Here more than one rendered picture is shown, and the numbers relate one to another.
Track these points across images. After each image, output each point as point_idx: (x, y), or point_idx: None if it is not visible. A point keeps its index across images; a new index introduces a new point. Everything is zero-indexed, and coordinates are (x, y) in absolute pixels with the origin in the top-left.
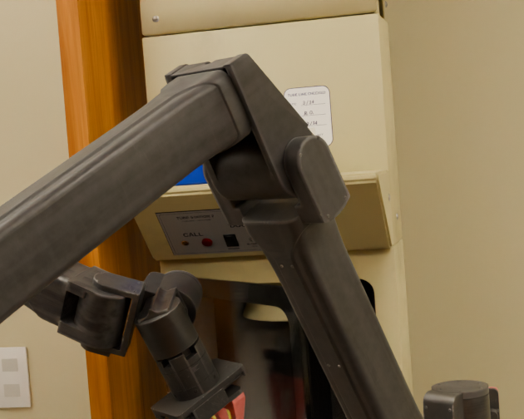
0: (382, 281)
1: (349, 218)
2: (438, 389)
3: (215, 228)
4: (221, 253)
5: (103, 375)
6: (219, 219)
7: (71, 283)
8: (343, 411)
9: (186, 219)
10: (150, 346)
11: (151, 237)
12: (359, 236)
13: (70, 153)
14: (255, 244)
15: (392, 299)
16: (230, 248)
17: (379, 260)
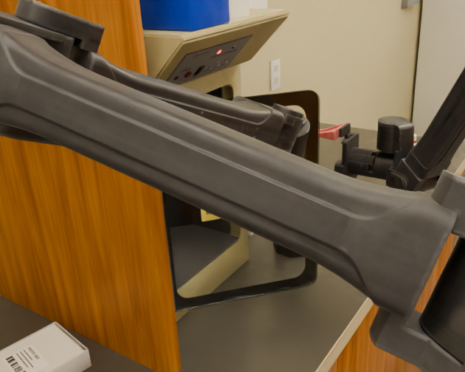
0: (236, 83)
1: (257, 42)
2: (396, 123)
3: (201, 61)
4: (183, 83)
5: (159, 202)
6: (209, 54)
7: (288, 116)
8: (450, 139)
9: (196, 56)
10: (296, 150)
11: (162, 77)
12: (248, 54)
13: (125, 3)
14: (206, 71)
15: (239, 94)
16: (193, 76)
17: (235, 70)
